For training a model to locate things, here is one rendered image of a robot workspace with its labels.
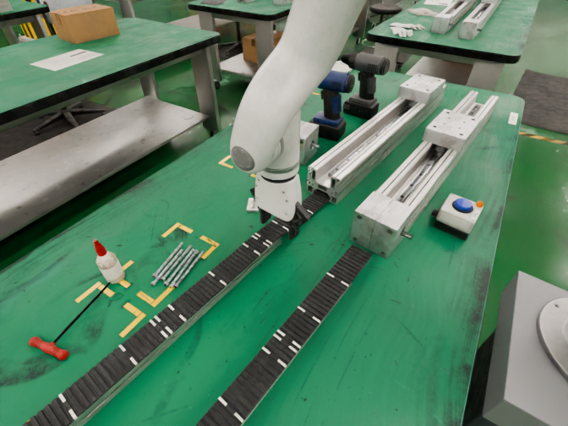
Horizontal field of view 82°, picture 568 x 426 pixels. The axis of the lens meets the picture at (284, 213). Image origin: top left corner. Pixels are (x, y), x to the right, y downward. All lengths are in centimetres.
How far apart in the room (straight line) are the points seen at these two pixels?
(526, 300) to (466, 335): 12
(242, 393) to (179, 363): 14
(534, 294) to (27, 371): 90
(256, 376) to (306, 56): 49
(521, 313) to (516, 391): 15
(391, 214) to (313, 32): 42
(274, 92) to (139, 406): 53
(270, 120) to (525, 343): 53
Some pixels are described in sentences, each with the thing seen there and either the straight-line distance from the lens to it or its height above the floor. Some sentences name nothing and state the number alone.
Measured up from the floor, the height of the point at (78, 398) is 81.
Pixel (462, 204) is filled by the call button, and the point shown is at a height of 85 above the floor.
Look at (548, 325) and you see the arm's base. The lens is 71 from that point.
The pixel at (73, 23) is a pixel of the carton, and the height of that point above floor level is 89.
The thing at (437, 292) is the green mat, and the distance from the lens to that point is 77.
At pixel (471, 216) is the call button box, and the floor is 84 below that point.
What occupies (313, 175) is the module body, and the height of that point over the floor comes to 84.
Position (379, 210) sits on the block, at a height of 87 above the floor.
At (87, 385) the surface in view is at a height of 81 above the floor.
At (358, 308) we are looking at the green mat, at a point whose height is 78.
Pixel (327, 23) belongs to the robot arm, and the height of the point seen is 126.
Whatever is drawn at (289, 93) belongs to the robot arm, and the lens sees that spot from 49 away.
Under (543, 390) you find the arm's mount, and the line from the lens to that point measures 65.
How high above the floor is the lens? 136
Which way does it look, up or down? 42 degrees down
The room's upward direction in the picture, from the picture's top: straight up
